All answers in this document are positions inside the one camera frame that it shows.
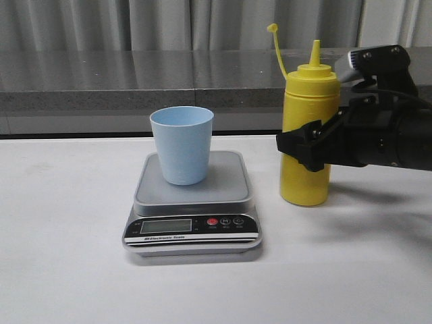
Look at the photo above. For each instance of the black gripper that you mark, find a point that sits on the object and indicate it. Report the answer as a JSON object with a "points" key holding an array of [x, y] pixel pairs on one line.
{"points": [[365, 134]]}

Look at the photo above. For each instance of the yellow squeeze bottle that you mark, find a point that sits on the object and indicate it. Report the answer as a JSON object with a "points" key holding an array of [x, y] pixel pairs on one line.
{"points": [[312, 93]]}

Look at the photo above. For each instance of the light blue plastic cup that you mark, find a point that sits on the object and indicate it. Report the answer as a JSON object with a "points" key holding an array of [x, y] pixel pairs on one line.
{"points": [[183, 139]]}

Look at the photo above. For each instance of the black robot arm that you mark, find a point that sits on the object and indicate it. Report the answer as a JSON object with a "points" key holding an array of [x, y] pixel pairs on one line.
{"points": [[413, 135]]}

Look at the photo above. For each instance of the digital kitchen scale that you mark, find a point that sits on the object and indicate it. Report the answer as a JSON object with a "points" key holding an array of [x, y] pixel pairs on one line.
{"points": [[212, 221]]}

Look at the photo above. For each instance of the grey stone counter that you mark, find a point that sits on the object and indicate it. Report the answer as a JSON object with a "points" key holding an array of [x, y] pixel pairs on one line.
{"points": [[140, 80]]}

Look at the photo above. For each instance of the grey curtain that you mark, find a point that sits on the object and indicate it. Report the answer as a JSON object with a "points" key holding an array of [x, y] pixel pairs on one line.
{"points": [[210, 25]]}

